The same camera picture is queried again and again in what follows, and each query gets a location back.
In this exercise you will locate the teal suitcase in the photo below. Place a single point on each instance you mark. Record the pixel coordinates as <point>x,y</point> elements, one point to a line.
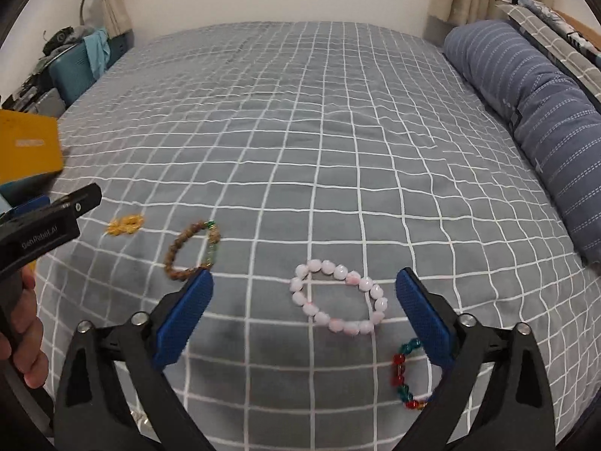
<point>70,70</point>

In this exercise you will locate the person's left hand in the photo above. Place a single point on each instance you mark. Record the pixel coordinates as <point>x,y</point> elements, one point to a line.
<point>28,338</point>

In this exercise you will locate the yellow and blue cardboard box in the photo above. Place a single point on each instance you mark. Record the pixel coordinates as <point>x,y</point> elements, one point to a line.
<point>28,141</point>

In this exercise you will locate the black bag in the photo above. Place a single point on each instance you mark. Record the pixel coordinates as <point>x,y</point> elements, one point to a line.
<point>61,37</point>

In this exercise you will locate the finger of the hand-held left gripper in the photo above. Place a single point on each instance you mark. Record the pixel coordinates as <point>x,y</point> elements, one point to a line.
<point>75,199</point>
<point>30,204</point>

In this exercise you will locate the teal cloth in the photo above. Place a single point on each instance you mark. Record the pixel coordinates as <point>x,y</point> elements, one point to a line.
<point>97,54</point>

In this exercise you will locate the grey checked pillow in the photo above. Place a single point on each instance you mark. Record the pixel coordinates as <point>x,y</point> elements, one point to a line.
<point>554,42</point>

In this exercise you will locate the pile of dark gadgets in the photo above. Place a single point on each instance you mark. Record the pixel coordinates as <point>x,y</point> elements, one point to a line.
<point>21,91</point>

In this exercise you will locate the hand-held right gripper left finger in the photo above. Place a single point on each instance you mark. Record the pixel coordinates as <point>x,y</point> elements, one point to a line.
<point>185,319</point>

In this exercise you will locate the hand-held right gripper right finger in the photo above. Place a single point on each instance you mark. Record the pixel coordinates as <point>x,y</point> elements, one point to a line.
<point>422,319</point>

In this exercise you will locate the floral patterned pillow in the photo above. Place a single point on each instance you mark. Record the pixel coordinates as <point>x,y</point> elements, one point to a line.
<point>544,9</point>

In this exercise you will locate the blue striped bolster pillow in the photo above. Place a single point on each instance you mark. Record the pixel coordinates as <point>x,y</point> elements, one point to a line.
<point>540,103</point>

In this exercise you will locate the grey checked bed sheet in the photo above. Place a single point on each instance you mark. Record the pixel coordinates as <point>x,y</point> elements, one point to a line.
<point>291,127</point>

